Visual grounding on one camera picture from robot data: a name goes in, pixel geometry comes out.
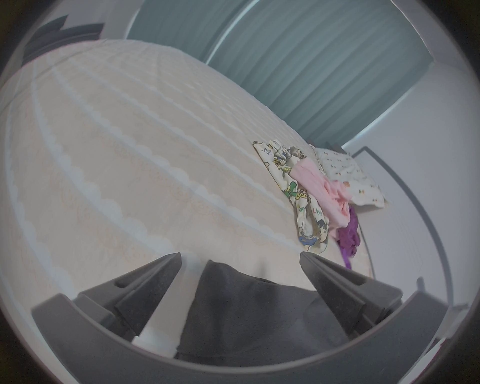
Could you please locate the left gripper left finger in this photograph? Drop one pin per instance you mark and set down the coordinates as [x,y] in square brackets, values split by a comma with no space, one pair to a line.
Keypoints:
[142,296]

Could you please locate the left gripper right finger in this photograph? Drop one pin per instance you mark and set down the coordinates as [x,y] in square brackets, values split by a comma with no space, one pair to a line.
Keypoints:
[348,292]

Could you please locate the black T-shirt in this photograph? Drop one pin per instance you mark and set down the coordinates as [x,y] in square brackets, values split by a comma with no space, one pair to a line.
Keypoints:
[243,311]

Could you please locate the bed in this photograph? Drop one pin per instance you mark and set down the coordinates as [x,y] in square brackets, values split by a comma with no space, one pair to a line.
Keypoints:
[131,150]

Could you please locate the purple garment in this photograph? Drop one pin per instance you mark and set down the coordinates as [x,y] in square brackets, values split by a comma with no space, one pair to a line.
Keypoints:
[348,234]

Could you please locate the white printed garment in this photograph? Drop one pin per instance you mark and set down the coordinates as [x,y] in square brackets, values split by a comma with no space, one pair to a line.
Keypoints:
[303,210]

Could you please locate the pink garment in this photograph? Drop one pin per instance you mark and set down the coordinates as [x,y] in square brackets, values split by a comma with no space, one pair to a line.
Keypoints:
[322,187]

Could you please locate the white printed pillow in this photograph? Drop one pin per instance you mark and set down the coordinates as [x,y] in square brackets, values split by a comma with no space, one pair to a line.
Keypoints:
[348,176]

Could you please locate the grey bedside table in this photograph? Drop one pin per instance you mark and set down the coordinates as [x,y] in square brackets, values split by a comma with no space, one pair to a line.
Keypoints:
[330,146]

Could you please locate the blue-green curtain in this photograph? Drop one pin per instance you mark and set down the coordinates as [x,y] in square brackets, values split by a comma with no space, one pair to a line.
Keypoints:
[318,67]
[180,26]

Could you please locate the black chest of drawers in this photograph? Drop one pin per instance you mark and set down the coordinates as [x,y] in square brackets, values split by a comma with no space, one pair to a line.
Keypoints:
[63,35]

